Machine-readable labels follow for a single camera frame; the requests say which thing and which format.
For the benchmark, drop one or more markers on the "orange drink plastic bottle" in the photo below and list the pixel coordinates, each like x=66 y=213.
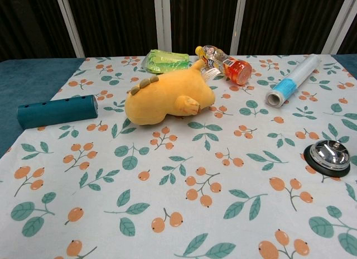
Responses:
x=223 y=64

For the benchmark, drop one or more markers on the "white frame post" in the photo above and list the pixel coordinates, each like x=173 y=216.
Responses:
x=69 y=23
x=237 y=23
x=341 y=23
x=162 y=20

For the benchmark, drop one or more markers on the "silver call bell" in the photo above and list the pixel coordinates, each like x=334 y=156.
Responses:
x=329 y=157

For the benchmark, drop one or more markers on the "teal cylindrical case with holes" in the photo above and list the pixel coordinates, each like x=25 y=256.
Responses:
x=57 y=111

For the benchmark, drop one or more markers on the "green wet wipes packet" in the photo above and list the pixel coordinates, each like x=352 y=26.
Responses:
x=164 y=61

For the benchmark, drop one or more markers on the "plastic wrap roll blue label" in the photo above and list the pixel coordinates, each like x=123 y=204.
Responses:
x=293 y=80

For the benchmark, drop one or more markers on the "yellow plush dinosaur toy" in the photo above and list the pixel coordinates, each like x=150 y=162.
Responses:
x=167 y=97

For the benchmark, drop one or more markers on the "fruit and leaf patterned tablecloth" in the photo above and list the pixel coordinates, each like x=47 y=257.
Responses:
x=178 y=186

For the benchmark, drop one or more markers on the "teal velvet table cover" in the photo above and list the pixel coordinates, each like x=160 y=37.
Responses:
x=30 y=80

